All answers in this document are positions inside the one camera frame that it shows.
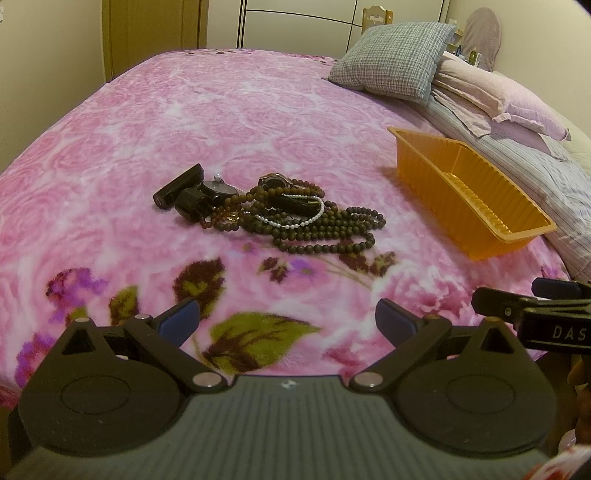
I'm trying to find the orange plastic tray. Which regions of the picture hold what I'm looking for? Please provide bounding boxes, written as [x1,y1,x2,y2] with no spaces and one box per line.
[389,127,557,261]

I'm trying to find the white pearl necklace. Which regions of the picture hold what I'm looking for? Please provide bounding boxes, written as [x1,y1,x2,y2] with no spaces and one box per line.
[250,194,327,231]

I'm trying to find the dark wooden bead necklace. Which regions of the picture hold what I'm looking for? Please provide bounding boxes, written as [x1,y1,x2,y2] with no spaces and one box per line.
[239,177,388,256]

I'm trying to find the metal wristwatch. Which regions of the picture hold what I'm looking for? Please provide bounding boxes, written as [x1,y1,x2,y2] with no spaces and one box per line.
[257,172,291,189]

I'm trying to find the striped duvet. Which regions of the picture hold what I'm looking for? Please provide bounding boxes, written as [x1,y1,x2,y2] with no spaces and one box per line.
[408,99,590,281]

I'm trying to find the pink floral blanket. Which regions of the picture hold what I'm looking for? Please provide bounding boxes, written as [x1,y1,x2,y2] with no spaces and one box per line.
[1,51,567,407]

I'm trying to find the lower pink pillow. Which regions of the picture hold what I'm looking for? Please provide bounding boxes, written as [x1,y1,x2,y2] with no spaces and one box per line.
[432,87,571,161]

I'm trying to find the pink pillow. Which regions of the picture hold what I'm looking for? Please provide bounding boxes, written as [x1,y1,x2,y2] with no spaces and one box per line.
[432,87,571,161]
[433,52,570,141]

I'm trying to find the upper pink pillow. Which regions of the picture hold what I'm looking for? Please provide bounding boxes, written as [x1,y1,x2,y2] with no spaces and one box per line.
[433,52,570,141]

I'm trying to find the bottles on shelf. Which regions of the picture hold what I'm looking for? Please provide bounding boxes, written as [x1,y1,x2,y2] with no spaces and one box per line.
[446,28,480,66]

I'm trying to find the grey checked cushion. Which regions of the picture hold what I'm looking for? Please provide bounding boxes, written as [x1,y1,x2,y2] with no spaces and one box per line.
[328,21,456,104]

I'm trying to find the mauve covered chair back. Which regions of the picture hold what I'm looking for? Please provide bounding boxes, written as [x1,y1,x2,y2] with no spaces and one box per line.
[462,7,502,72]

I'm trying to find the brown wooden door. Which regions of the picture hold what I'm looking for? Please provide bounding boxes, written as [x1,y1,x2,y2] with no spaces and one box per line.
[101,0,209,81]

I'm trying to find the small wooden headboard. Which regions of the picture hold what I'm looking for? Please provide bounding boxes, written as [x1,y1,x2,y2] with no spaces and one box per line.
[362,5,394,33]

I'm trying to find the white sliding wardrobe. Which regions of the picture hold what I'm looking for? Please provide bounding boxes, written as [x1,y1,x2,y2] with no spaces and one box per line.
[206,0,450,58]

